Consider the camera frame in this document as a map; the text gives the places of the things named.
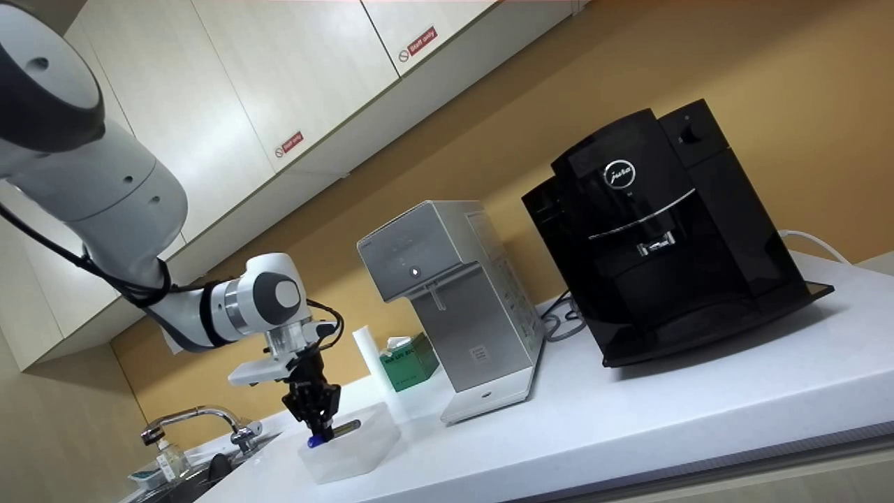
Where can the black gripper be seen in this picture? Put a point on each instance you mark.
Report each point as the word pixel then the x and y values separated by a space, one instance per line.
pixel 310 380

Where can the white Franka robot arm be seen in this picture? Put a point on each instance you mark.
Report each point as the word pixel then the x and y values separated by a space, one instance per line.
pixel 102 186

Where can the white paper roll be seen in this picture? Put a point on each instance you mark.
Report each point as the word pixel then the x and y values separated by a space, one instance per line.
pixel 370 358

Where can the green tissue box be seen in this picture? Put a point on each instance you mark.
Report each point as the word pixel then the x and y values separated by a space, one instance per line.
pixel 409 365

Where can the chrome sink faucet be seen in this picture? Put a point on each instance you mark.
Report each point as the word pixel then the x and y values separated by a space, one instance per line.
pixel 190 411

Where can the steel sink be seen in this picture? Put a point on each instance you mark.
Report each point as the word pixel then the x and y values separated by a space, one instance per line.
pixel 190 489

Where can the clear soap bottle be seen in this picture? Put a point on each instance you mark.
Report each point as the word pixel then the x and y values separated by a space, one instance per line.
pixel 168 463

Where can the silver water dispenser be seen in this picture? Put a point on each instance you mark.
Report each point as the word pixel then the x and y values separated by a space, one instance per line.
pixel 475 326

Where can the red cabinet label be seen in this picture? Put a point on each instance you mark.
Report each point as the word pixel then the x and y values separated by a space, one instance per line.
pixel 288 147
pixel 418 42

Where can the black coffee machine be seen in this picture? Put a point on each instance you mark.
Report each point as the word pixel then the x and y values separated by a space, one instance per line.
pixel 652 242

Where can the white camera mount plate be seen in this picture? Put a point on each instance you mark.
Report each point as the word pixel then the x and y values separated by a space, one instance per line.
pixel 254 375

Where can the beige wall cabinet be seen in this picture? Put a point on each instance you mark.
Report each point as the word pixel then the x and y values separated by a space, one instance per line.
pixel 309 66

